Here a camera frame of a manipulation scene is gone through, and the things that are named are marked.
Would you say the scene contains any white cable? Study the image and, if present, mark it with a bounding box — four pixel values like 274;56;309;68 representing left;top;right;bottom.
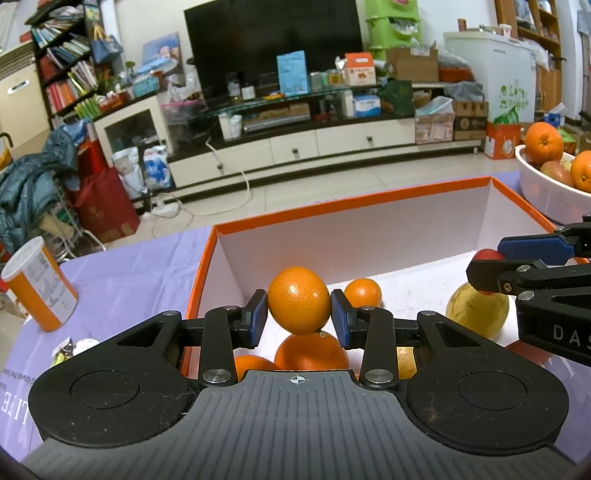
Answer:
205;136;254;217

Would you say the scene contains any white chest freezer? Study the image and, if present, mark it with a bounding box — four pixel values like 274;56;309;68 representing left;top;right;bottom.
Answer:
443;30;539;125

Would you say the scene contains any yellow pear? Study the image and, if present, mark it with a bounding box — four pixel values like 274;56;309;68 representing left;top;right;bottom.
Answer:
445;281;510;340

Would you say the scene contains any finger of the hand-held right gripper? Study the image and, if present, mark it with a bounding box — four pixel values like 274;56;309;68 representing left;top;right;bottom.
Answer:
465;257;591;301
498;223;591;265

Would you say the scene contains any metal trolley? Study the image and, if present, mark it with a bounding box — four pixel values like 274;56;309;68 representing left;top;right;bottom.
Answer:
46;175;95;259

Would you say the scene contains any small orange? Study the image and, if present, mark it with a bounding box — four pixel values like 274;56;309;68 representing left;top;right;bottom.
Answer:
344;278;383;309

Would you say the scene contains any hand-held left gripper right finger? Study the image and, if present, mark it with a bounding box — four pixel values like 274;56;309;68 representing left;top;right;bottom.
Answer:
330;290;485;388

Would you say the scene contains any red shopping bag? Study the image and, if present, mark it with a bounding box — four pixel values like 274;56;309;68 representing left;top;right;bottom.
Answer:
69;138;141;245

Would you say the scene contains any blue tote bag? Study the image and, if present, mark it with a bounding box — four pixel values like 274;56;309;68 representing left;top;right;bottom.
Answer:
90;23;124;63

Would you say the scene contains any orange white canister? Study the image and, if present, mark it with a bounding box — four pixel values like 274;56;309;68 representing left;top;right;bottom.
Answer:
0;235;79;333

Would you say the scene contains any orange cardboard box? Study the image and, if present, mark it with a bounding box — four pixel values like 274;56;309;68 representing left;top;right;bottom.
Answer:
180;175;559;384

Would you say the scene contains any white television stand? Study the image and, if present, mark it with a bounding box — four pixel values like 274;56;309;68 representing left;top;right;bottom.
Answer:
166;80;481;190

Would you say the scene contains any black television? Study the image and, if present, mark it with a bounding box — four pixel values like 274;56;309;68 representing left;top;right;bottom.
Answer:
183;0;365;95

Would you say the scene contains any printed brown cardboard box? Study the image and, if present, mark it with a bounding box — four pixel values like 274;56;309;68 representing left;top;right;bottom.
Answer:
452;100;489;141

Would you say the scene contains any brown kiwi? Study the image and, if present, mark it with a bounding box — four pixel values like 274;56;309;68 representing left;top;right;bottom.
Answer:
540;161;575;188

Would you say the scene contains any blue upright box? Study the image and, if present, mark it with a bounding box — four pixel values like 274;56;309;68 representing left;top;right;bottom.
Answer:
276;51;309;97

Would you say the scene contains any blue white plastic bag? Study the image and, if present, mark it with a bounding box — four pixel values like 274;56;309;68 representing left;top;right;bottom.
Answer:
143;145;175;190

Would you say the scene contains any blue white tissue box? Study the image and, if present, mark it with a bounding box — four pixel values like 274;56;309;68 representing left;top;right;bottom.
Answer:
353;95;382;117

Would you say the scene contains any dark green bag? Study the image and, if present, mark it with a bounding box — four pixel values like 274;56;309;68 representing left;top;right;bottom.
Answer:
381;79;415;117

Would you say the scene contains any beige standing air conditioner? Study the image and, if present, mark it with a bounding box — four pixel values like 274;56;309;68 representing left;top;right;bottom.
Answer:
0;39;51;153

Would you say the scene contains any orange gift box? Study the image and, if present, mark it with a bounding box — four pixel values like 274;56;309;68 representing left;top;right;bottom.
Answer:
485;121;522;160

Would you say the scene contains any red apple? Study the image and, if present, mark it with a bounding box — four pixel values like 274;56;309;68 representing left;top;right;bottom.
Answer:
475;248;506;295

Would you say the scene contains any orange white carton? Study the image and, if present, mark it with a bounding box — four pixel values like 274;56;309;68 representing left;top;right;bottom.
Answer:
344;52;378;86

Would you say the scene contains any white colander bowl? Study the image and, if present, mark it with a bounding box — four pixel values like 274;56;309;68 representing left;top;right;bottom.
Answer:
514;144;591;223

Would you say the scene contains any wooden shelf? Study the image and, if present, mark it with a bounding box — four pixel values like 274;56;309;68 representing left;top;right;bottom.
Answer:
494;0;564;100

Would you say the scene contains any green plastic shelf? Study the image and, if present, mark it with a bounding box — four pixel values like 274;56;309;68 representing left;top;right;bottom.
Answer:
364;0;422;51

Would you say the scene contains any white glass door cabinet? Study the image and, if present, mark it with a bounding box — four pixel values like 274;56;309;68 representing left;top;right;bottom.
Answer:
92;92;174;162

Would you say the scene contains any pink cardboard box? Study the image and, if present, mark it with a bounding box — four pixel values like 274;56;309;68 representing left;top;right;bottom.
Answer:
414;113;455;145

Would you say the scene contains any dark bookshelf with books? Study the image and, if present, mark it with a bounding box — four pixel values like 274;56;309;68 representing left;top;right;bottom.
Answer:
25;0;121;125

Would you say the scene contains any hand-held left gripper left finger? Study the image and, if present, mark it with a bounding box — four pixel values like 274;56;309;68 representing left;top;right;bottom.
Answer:
115;290;269;388

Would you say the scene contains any framed picture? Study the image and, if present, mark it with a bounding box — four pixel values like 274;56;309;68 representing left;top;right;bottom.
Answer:
141;32;181;70

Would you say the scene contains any blue padded jacket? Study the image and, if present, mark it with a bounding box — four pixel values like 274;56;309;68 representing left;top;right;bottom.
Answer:
0;127;81;252

